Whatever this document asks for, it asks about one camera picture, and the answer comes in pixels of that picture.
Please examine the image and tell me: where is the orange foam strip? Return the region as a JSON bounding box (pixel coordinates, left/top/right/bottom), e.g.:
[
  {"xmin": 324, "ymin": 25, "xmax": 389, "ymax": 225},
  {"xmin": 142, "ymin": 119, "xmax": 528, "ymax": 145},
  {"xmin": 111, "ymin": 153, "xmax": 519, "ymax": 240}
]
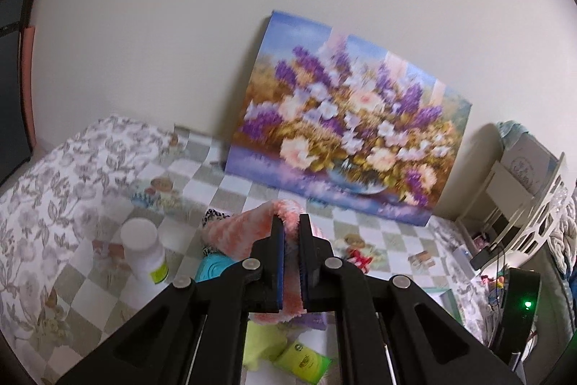
[{"xmin": 20, "ymin": 24, "xmax": 38, "ymax": 151}]

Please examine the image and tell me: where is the grey floral bed cover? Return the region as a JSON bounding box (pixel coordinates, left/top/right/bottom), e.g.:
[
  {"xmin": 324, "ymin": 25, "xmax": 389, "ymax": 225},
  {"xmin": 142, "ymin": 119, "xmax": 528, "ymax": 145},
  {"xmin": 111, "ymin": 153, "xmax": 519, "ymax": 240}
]
[{"xmin": 0, "ymin": 114, "xmax": 181, "ymax": 381}]

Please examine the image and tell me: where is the flower painting canvas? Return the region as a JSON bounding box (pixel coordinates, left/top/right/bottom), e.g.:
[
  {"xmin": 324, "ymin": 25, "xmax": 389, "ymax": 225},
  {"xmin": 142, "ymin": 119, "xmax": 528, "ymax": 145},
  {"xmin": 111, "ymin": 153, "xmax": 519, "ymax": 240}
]
[{"xmin": 224, "ymin": 10, "xmax": 474, "ymax": 228}]

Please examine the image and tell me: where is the green packet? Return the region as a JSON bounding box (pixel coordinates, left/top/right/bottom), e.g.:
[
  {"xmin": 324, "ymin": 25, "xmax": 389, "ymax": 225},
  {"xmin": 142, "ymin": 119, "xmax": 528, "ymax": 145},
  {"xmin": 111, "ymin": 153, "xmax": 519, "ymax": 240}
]
[{"xmin": 274, "ymin": 340, "xmax": 332, "ymax": 383}]

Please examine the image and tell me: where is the white and teal box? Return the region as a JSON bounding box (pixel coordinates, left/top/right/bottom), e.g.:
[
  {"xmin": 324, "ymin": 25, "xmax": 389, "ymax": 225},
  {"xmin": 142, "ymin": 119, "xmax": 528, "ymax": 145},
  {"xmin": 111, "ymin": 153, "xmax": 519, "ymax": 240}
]
[{"xmin": 439, "ymin": 288, "xmax": 466, "ymax": 314}]

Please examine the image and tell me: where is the white bottle with green label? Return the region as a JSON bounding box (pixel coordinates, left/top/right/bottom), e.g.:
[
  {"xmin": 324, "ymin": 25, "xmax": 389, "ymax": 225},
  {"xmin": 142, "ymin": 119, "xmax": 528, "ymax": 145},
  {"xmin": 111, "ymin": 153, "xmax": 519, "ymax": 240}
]
[{"xmin": 119, "ymin": 218, "xmax": 169, "ymax": 286}]

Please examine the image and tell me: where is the white cardboard box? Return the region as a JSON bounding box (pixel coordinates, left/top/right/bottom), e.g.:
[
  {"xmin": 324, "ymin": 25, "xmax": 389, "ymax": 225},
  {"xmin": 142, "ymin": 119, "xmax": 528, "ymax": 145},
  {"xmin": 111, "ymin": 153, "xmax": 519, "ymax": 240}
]
[{"xmin": 500, "ymin": 132, "xmax": 560, "ymax": 197}]

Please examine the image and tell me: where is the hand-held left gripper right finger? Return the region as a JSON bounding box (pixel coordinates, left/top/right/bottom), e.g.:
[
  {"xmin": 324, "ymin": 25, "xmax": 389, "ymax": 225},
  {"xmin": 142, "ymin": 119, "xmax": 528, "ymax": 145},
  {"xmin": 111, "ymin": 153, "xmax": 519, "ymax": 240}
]
[{"xmin": 299, "ymin": 214, "xmax": 526, "ymax": 385}]

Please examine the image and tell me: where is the white shelf unit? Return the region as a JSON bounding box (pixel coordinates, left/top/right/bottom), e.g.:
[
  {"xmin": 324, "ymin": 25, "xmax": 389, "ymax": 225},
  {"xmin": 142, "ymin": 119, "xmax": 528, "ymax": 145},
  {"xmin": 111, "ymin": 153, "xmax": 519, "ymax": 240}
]
[{"xmin": 455, "ymin": 150, "xmax": 577, "ymax": 268}]

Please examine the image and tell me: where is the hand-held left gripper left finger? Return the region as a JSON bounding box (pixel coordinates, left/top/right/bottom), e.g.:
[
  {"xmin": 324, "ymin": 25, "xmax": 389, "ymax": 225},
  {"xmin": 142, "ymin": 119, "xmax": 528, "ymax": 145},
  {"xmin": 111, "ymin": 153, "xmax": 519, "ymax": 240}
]
[{"xmin": 56, "ymin": 214, "xmax": 289, "ymax": 385}]

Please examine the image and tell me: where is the pile of colourful small toys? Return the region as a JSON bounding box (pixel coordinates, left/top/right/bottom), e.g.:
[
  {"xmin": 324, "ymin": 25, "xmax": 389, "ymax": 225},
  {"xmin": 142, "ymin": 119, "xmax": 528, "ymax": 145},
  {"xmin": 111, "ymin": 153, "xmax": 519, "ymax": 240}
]
[{"xmin": 478, "ymin": 272, "xmax": 506, "ymax": 300}]

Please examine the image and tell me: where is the teal cloth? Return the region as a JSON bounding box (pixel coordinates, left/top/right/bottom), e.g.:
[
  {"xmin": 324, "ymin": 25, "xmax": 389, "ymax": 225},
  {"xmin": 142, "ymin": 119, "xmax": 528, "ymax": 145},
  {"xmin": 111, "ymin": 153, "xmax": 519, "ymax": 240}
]
[{"xmin": 194, "ymin": 254, "xmax": 235, "ymax": 284}]

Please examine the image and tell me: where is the checkered printed tablecloth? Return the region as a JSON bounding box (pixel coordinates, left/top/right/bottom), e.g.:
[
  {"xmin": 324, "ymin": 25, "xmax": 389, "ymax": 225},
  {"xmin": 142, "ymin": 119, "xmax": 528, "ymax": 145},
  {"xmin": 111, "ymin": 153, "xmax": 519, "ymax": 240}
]
[{"xmin": 27, "ymin": 128, "xmax": 497, "ymax": 385}]

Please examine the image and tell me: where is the black device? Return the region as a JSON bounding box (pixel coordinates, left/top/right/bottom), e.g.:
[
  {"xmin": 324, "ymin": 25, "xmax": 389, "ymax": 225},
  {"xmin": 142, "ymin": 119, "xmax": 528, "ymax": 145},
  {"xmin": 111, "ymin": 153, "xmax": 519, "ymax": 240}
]
[{"xmin": 470, "ymin": 246, "xmax": 506, "ymax": 271}]

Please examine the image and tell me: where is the pink fluffy cloth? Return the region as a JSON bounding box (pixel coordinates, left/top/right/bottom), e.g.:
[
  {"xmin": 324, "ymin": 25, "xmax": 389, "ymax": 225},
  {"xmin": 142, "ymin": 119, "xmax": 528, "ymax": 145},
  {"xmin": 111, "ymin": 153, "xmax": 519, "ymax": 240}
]
[{"xmin": 201, "ymin": 199, "xmax": 332, "ymax": 325}]

